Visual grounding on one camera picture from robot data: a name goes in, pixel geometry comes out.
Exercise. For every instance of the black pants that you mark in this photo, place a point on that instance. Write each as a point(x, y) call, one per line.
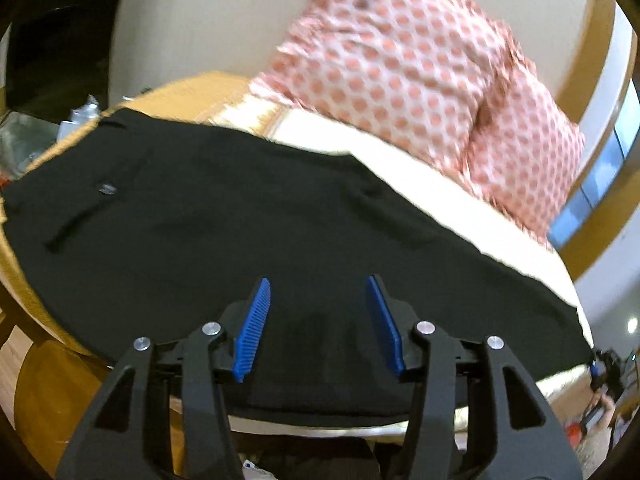
point(200, 240)

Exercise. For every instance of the wooden bed frame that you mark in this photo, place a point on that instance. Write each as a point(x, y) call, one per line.
point(55, 380)

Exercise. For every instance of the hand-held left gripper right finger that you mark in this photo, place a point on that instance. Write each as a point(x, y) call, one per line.
point(384, 325)

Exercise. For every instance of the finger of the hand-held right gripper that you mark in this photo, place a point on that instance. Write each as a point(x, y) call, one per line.
point(595, 367)

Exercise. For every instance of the pink dotted pillow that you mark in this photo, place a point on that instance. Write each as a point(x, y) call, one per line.
point(425, 90)

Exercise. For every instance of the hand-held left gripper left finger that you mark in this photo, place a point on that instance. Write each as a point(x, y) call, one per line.
point(252, 330)

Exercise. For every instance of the bed with cream sheet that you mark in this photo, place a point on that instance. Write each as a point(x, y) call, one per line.
point(500, 220)

